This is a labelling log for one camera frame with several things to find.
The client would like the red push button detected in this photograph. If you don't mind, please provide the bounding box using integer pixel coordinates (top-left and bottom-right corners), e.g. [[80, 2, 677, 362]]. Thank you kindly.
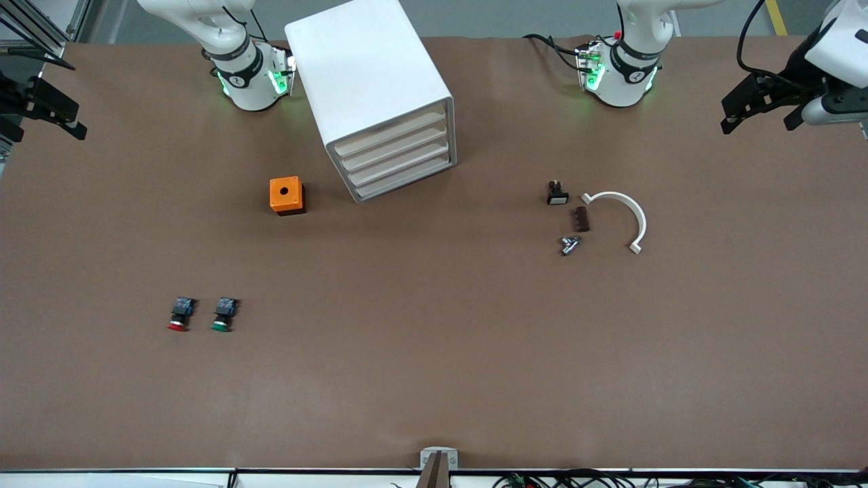
[[166, 296, 198, 333]]

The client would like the grey table edge bracket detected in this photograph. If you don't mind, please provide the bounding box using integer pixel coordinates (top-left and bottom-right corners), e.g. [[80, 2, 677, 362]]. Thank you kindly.
[[420, 447, 459, 470]]

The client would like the aluminium frame profile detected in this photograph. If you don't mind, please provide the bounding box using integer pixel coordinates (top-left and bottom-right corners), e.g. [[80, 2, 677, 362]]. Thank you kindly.
[[0, 0, 93, 60]]

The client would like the brown table mat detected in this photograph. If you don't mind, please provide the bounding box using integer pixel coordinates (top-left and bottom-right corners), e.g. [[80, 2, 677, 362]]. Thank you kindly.
[[0, 35, 868, 470]]

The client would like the orange button enclosure box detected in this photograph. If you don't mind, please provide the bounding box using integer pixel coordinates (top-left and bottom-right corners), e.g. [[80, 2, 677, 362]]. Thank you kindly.
[[269, 176, 307, 216]]

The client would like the white curved plastic bracket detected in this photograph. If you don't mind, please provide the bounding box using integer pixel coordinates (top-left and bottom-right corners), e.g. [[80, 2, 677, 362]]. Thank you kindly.
[[581, 191, 648, 255]]

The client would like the black arm base cable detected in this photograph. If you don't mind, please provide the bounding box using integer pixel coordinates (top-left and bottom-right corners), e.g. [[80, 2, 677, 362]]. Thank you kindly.
[[521, 33, 585, 73]]

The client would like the dark camera stand post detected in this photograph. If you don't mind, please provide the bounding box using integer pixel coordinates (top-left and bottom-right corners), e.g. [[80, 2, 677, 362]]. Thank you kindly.
[[416, 452, 452, 488]]

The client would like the green push button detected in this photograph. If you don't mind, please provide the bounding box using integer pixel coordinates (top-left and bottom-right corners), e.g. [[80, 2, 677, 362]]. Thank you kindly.
[[210, 296, 240, 333]]

